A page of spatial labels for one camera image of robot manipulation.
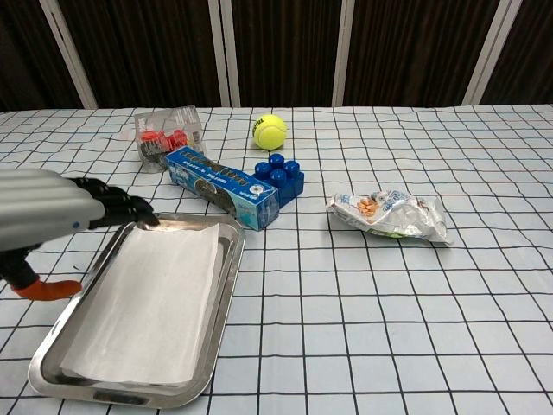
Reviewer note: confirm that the blue plastic building block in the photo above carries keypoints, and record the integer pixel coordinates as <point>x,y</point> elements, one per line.
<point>289,179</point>

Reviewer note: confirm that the clear package with red parts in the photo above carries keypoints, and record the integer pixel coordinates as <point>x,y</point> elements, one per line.
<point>166,134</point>

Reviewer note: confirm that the rectangular stainless steel tray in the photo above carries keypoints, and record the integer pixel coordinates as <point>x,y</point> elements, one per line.
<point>108,395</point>

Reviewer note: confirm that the dark brown partition panel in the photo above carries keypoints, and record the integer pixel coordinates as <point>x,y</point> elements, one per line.
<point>26,52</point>
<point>147,52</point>
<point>285,52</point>
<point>531,52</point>
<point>415,52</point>

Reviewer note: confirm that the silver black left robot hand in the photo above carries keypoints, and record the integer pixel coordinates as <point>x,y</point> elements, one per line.
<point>47,203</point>

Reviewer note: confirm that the white black checkered tablecloth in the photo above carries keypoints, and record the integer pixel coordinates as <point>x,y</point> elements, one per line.
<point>389,324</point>

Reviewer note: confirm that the crumpled white snack bag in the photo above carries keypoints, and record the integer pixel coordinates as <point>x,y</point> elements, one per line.
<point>389,216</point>

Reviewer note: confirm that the white partition frame post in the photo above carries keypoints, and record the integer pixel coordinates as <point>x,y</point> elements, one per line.
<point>492,52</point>
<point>343,52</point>
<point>69,52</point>
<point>224,52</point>

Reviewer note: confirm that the yellow tennis ball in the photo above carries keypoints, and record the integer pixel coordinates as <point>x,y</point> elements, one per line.
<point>269,132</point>

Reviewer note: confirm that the long blue cardboard box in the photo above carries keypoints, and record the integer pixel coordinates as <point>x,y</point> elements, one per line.
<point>216,183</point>

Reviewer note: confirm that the white paper sheet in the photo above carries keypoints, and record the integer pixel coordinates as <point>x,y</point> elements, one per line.
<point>147,302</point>

